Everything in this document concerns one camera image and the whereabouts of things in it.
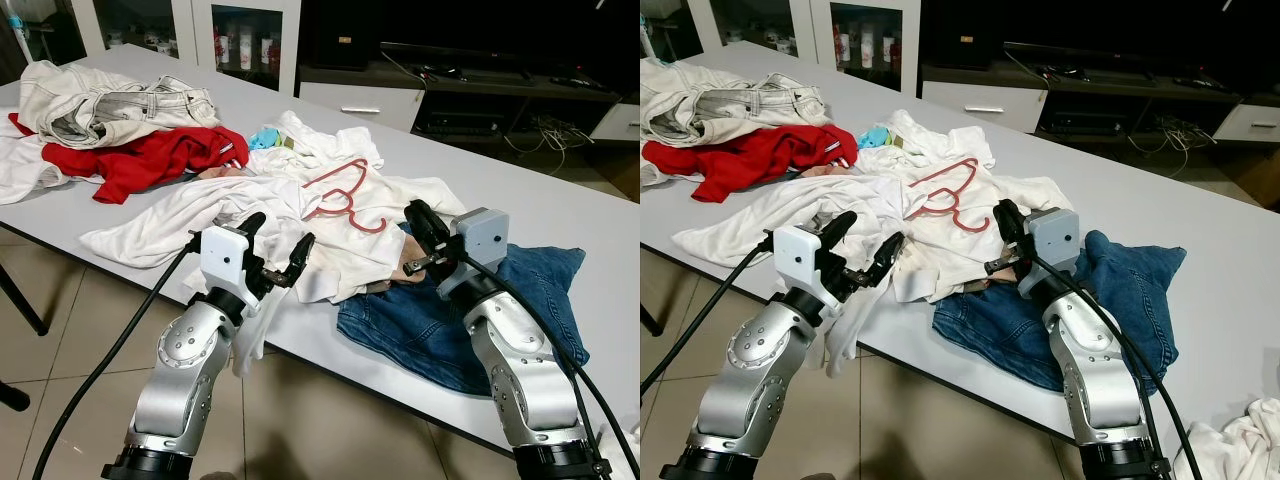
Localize cream denim jeans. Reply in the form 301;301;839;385
18;60;221;149
640;58;831;149

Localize white crumpled garment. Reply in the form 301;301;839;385
858;108;996;181
250;110;386;181

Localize cream short sleeve shirt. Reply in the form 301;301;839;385
900;165;1076;303
290;165;469;303

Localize red garment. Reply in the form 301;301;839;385
8;112;251;206
642;120;859;204

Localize white rumpled cloth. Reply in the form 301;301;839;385
590;425;641;480
1175;398;1280;480

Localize tangled power cables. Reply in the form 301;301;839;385
505;112;596;176
1130;112;1216;176

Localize black TV stand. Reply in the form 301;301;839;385
920;60;1280;141
298;60;641;141

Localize white glass door cabinet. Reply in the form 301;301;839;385
70;0;301;96
690;0;921;96

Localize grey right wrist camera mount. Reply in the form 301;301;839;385
450;207;513;276
1025;207;1081;276

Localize red plastic clothes hanger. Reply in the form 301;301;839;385
905;157;991;234
303;157;389;234

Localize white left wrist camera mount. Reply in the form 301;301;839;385
198;226;251;296
773;225;831;296

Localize black speaker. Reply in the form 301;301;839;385
300;0;381;71
922;0;1006;71

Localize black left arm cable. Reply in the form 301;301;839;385
640;235;776;396
30;238;201;480

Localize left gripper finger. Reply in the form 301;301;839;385
868;232;907;292
238;211;269;257
820;211;859;257
282;232;318;291

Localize blue denim jeans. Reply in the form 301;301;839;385
337;240;589;396
932;230;1189;393

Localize white printed T-shirt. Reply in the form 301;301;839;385
80;175;321;376
672;175;926;379

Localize black television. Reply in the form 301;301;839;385
1005;0;1280;71
380;0;641;71

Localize white drawer front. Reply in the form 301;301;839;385
590;100;641;143
298;80;426;133
920;80;1049;133
1210;100;1280;143

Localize grey folding table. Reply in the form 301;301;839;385
640;40;1280;451
0;42;641;461

